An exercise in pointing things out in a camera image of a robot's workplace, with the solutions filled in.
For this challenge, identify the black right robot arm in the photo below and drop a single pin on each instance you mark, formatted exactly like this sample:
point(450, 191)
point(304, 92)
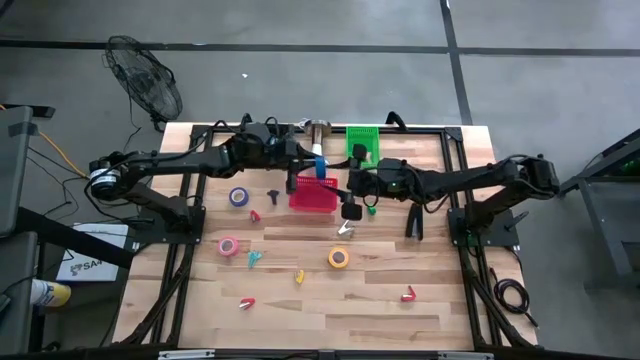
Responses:
point(460, 177)

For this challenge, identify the yellow mini stapler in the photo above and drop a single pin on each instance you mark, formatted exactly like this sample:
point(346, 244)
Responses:
point(299, 277)

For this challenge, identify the green mini stapler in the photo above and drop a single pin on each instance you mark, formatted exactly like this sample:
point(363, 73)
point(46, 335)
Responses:
point(371, 211)

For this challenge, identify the silver metal bracket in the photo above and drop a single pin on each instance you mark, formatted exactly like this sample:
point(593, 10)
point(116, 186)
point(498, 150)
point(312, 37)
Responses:
point(465, 355)
point(187, 354)

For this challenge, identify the black aluminium table frame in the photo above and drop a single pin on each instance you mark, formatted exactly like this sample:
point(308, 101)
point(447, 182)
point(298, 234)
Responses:
point(425, 131)

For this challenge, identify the purple tape roll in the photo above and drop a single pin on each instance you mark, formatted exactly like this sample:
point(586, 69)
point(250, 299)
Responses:
point(231, 197)

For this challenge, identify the white printed sign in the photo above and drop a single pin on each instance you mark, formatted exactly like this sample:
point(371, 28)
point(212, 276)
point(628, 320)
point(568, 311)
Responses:
point(100, 240)

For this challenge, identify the black floor fan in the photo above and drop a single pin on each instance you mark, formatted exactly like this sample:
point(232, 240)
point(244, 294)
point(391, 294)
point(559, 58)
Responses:
point(145, 80)

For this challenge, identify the yellow tape roll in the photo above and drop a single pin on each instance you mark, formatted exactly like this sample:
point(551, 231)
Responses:
point(330, 258)

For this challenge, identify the white yellow spray can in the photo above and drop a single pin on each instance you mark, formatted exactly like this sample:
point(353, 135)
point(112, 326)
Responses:
point(50, 294)

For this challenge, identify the pink tape roll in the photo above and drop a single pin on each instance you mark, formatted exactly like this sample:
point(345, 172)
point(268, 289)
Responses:
point(220, 246)

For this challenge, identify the red plastic basket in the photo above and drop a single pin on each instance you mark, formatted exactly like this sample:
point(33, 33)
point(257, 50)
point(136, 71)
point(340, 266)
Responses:
point(312, 200)

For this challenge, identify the black metal stand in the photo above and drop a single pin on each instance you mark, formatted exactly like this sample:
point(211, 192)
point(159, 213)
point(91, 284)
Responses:
point(600, 220)

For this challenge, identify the teal staple remover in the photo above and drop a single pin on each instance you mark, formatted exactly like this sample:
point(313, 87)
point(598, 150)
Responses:
point(254, 258)

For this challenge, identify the green plastic basket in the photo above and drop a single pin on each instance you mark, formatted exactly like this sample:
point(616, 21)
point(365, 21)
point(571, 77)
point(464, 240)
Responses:
point(362, 136)

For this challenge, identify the black staple remover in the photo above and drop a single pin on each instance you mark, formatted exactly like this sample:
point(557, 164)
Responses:
point(273, 195)

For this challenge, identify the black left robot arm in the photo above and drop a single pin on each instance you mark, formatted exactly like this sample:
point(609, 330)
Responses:
point(175, 160)

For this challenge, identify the black stand leg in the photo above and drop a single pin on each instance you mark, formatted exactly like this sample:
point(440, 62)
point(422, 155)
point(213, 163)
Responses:
point(75, 237)

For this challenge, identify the blue tape roll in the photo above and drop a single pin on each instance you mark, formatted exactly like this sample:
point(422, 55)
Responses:
point(321, 169)

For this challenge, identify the black table clamp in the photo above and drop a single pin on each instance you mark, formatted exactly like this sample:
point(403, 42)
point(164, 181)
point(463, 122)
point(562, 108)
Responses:
point(395, 119)
point(246, 120)

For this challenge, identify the red staple remover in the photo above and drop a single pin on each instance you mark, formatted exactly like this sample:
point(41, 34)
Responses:
point(255, 216)

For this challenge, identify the red white mini stapler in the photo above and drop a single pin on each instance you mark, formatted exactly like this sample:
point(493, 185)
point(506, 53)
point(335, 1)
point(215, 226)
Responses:
point(247, 302)

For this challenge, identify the grey metal cart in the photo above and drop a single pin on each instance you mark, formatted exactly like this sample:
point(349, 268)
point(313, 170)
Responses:
point(12, 175)

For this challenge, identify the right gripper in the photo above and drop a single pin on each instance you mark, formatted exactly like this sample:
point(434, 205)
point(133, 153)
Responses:
point(365, 181)

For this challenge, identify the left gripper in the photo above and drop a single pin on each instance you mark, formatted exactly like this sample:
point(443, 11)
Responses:
point(292, 152)

